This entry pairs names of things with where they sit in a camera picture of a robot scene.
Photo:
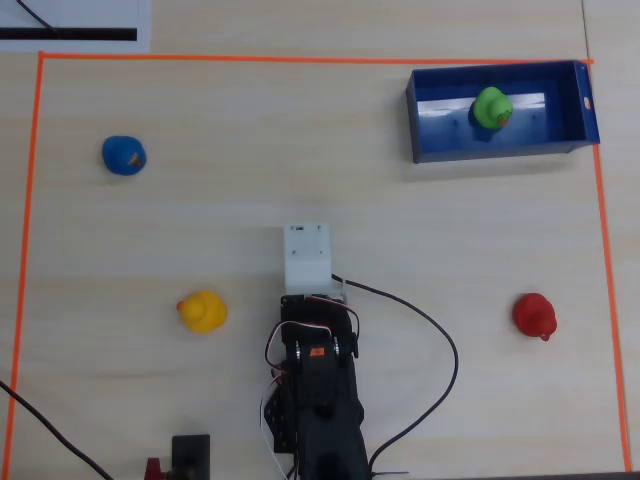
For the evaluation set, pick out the blue rubber duck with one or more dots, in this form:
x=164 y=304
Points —
x=122 y=157

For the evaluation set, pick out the long orange tape strip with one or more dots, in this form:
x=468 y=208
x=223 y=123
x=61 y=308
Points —
x=250 y=59

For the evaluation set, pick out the red rubber duck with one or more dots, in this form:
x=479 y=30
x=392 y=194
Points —
x=532 y=315

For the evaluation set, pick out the white paper with black bar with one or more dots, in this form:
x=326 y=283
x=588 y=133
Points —
x=100 y=15

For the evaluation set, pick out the blue plastic box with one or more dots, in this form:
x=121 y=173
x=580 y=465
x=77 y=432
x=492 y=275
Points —
x=550 y=130

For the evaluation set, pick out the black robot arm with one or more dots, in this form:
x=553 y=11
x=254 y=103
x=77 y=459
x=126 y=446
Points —
x=325 y=390

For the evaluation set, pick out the green rubber duck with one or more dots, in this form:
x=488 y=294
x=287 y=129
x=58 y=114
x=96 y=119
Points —
x=487 y=107

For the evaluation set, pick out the black box with red clip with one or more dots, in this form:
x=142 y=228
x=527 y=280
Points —
x=190 y=455

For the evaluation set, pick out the yellow rubber duck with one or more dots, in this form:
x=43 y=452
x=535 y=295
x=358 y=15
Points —
x=202 y=315

